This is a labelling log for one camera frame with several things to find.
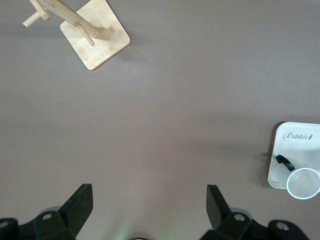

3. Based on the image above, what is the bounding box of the wooden mug rack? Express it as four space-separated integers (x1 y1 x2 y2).
21 0 132 71

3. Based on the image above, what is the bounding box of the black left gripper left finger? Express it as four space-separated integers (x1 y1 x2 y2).
18 183 94 240

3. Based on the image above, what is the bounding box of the cream rabbit print tray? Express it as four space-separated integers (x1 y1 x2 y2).
267 121 320 190

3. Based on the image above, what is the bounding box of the brown table mat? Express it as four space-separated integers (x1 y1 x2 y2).
0 0 320 240

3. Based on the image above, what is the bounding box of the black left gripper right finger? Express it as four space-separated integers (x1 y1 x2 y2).
199 184 270 240

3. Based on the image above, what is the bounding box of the white mug black handle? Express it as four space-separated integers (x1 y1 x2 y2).
274 154 320 200

